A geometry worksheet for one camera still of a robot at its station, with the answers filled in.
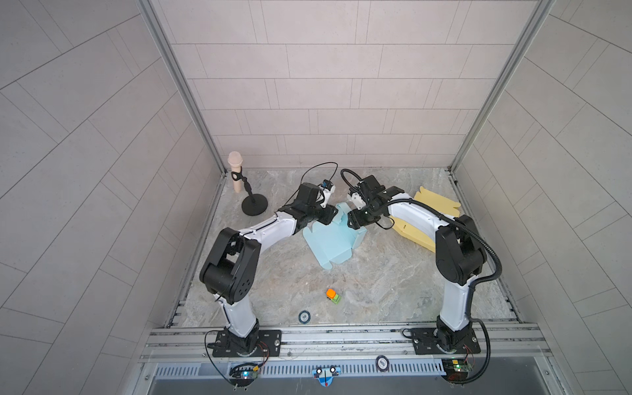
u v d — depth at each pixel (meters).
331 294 0.79
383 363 0.68
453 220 0.52
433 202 1.07
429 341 0.71
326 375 0.65
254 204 1.03
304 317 0.76
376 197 0.69
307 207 0.71
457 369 0.67
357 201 0.84
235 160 0.85
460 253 0.50
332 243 0.90
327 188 0.79
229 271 0.47
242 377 0.64
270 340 0.71
